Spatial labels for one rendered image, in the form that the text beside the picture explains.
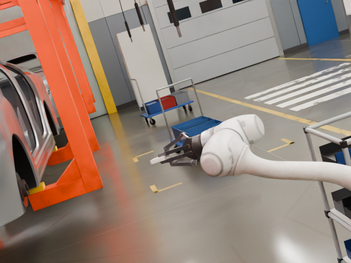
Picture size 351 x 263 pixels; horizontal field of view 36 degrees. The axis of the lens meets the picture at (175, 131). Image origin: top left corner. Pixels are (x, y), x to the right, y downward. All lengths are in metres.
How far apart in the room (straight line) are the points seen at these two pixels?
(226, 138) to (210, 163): 0.10
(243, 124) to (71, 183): 3.59
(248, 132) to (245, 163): 0.14
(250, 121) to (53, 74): 3.48
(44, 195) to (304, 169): 3.80
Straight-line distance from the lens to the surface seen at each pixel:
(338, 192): 3.35
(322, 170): 1.71
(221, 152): 1.58
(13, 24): 11.27
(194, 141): 1.83
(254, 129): 1.72
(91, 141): 7.05
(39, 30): 5.03
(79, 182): 5.17
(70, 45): 11.15
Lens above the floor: 1.80
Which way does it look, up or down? 11 degrees down
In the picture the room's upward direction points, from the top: 18 degrees counter-clockwise
